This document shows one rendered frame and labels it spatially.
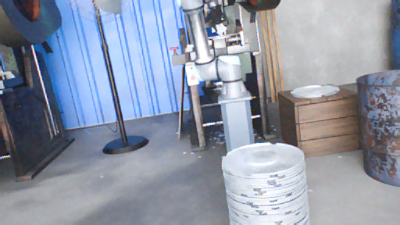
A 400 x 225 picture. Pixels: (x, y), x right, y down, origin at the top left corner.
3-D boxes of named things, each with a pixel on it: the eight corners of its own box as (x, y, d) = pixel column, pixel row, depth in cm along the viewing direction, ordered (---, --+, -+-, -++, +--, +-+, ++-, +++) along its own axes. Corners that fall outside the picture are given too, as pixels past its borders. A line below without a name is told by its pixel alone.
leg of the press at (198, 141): (208, 150, 238) (188, 23, 217) (192, 153, 237) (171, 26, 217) (198, 120, 327) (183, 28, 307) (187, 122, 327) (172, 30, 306)
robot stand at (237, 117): (260, 173, 188) (251, 96, 178) (228, 176, 190) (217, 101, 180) (257, 160, 206) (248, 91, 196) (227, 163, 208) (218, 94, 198)
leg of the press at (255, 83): (280, 138, 240) (267, 11, 220) (264, 141, 240) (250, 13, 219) (250, 111, 330) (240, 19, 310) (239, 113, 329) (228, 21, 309)
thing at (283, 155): (311, 146, 123) (311, 144, 123) (292, 180, 99) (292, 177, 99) (240, 143, 138) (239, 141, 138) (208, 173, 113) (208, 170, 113)
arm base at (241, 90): (248, 96, 180) (246, 78, 178) (220, 100, 181) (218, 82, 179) (246, 91, 194) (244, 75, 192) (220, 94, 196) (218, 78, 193)
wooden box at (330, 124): (362, 149, 199) (359, 93, 191) (298, 158, 199) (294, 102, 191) (334, 130, 238) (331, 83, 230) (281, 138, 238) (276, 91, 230)
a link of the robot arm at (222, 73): (241, 79, 178) (238, 54, 175) (217, 82, 182) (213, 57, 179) (243, 76, 190) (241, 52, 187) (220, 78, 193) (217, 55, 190)
